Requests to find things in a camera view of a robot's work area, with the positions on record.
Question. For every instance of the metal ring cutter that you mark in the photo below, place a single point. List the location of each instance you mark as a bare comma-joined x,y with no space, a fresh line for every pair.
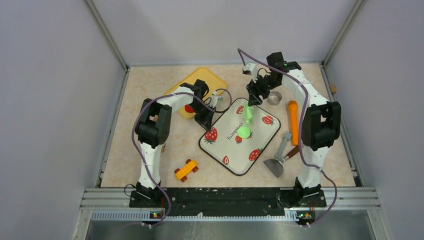
274,98

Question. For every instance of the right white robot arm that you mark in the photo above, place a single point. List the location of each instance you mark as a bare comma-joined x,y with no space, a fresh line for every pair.
319,121

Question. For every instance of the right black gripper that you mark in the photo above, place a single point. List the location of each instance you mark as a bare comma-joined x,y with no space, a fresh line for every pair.
254,89

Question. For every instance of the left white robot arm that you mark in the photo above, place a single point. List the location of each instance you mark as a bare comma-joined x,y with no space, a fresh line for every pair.
152,128

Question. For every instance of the green dough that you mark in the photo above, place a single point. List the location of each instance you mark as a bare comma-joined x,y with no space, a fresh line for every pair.
247,113

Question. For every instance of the round green dough wrapper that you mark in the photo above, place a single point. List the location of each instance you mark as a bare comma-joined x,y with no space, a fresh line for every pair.
244,132

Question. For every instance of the yellow tray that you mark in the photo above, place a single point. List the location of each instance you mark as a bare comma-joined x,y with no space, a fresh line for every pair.
211,83

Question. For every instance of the metal scraper brown handle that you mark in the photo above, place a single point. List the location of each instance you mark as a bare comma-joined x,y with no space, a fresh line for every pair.
276,164

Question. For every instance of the white strawberry tray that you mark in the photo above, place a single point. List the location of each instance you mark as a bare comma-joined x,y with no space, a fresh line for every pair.
237,154

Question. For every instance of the grey plastic tool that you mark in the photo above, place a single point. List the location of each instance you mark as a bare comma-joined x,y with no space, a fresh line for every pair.
285,139

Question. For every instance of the red dough disc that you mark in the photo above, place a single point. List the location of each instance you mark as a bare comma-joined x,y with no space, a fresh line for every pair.
188,109

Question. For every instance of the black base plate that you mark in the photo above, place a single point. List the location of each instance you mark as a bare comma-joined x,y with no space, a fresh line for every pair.
227,202

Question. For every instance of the yellow toy car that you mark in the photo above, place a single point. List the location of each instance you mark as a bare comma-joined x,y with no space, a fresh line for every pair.
191,166

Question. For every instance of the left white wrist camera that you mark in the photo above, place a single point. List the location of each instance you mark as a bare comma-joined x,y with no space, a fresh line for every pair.
214,99

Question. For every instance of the aluminium frame rail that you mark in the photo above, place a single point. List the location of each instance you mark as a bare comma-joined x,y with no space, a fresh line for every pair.
112,204

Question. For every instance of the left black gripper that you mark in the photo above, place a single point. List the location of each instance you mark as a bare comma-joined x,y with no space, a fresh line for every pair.
205,120

